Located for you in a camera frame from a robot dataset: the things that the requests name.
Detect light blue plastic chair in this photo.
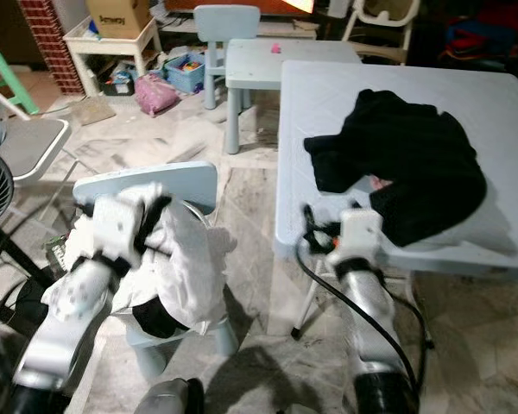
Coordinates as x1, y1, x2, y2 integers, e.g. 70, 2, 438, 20
73, 161, 238, 380

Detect purple pink bag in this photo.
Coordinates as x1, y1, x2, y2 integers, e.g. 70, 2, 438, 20
134, 73, 182, 117

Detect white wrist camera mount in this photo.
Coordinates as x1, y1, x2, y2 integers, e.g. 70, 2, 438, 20
95, 194, 161, 264
328, 210, 383, 273

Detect white garment with black print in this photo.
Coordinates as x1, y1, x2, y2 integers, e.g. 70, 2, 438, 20
47, 181, 238, 337

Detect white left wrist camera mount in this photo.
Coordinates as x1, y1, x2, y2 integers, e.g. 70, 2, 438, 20
95, 194, 161, 264

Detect white baby high chair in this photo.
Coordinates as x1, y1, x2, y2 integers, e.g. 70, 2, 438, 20
345, 0, 420, 61

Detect small light blue kids table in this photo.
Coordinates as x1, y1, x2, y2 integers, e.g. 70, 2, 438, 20
223, 39, 363, 154

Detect white low shelf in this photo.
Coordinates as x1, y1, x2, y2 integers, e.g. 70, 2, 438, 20
63, 17, 163, 96

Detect red and blue bags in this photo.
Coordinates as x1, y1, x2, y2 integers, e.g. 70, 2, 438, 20
440, 13, 518, 66

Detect beige floor mat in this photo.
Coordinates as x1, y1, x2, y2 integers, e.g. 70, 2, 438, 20
65, 95, 117, 128

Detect light blue plastic folding table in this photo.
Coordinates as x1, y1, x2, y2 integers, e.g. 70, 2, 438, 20
275, 60, 518, 342

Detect blue toy bin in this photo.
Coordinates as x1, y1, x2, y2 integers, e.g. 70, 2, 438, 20
164, 52, 208, 94

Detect grey folding chair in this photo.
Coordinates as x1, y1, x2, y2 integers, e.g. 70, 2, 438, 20
0, 99, 74, 186

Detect grey robot left leg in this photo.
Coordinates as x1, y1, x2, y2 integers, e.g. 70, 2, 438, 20
134, 378, 204, 414

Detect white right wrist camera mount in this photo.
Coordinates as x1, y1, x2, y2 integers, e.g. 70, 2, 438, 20
328, 210, 383, 273

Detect brown cardboard box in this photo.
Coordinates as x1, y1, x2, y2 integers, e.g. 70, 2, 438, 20
86, 0, 155, 40

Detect television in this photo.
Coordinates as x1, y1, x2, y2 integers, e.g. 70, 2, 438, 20
162, 0, 316, 14

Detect small light blue kids chair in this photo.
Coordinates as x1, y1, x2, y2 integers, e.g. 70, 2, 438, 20
194, 4, 264, 109

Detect green printed packet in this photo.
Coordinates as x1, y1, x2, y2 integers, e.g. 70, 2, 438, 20
45, 237, 72, 268

